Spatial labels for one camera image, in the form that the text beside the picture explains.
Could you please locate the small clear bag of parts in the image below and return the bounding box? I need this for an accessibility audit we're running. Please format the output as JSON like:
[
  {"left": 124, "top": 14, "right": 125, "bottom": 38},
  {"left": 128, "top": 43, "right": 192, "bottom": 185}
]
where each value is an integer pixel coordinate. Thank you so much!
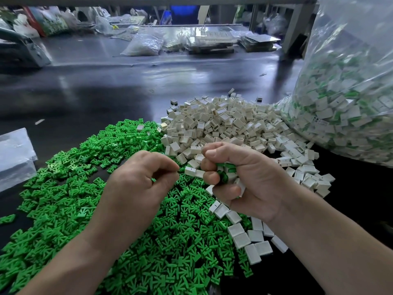
[{"left": 121, "top": 32, "right": 165, "bottom": 57}]

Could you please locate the pile of green plastic clips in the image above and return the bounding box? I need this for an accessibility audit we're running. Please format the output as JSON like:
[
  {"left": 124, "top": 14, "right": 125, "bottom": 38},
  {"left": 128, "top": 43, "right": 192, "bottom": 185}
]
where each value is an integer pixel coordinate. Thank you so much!
[{"left": 0, "top": 118, "right": 254, "bottom": 295}]

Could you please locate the stack of clear flat bags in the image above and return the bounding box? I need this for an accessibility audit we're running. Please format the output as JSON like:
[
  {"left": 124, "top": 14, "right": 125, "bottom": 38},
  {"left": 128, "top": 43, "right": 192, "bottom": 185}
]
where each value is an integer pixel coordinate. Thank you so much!
[{"left": 0, "top": 127, "right": 38, "bottom": 193}]

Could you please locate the clear plastic bag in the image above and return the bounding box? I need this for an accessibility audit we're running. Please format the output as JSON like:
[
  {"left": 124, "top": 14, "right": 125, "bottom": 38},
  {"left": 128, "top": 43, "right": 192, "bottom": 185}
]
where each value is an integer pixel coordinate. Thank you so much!
[{"left": 275, "top": 0, "right": 393, "bottom": 168}]

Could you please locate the dark flat tray stack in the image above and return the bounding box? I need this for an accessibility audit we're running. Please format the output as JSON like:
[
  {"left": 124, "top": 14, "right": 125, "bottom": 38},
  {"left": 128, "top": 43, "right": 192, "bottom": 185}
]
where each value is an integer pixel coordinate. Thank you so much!
[{"left": 239, "top": 34, "right": 281, "bottom": 53}]

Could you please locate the grey heat sealer machine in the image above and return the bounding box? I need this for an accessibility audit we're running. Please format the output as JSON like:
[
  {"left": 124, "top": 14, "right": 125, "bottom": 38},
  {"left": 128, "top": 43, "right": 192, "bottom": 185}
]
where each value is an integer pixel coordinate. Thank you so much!
[{"left": 0, "top": 26, "right": 52, "bottom": 68}]

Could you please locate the person's right hand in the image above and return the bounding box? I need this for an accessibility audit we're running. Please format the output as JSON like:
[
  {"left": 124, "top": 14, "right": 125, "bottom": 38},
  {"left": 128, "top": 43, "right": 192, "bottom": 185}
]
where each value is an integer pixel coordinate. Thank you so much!
[{"left": 200, "top": 142, "right": 297, "bottom": 224}]

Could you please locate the green and white assembled part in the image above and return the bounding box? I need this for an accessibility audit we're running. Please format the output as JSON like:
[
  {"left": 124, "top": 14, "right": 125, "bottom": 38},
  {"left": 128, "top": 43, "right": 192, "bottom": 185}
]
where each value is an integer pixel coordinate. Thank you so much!
[{"left": 221, "top": 163, "right": 238, "bottom": 183}]

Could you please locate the person's left hand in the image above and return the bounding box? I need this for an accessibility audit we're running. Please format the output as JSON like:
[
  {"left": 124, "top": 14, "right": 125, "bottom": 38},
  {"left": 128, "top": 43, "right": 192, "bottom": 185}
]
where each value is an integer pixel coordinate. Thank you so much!
[{"left": 86, "top": 150, "right": 181, "bottom": 246}]

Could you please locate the blue crate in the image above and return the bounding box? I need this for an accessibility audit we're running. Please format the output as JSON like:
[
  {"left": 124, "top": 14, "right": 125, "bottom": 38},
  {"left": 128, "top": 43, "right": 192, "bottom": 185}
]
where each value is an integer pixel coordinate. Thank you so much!
[{"left": 163, "top": 5, "right": 199, "bottom": 25}]

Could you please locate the grey metal horizontal bar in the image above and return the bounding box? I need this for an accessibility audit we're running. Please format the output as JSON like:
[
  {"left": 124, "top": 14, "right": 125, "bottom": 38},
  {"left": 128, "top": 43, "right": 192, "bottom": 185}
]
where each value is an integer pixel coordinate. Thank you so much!
[{"left": 0, "top": 0, "right": 317, "bottom": 5}]

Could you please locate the person's left forearm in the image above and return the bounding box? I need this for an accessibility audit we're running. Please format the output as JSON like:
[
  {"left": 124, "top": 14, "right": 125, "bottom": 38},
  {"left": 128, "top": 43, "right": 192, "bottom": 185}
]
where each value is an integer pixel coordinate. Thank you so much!
[{"left": 17, "top": 224, "right": 117, "bottom": 295}]

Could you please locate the pile of white plastic caps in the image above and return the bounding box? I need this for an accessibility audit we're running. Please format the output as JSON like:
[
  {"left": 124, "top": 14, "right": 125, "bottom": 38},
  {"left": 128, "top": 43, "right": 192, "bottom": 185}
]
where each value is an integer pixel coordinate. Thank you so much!
[{"left": 160, "top": 92, "right": 337, "bottom": 266}]

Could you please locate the grey metal slanted post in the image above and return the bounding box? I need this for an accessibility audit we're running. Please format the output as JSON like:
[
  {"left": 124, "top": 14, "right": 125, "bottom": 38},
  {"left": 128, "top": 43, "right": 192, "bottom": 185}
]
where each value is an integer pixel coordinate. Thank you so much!
[{"left": 280, "top": 0, "right": 317, "bottom": 58}]

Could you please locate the person's right forearm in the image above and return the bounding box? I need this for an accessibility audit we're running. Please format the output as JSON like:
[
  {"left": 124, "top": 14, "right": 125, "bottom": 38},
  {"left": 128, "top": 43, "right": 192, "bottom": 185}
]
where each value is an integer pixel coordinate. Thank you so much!
[{"left": 271, "top": 190, "right": 393, "bottom": 295}]

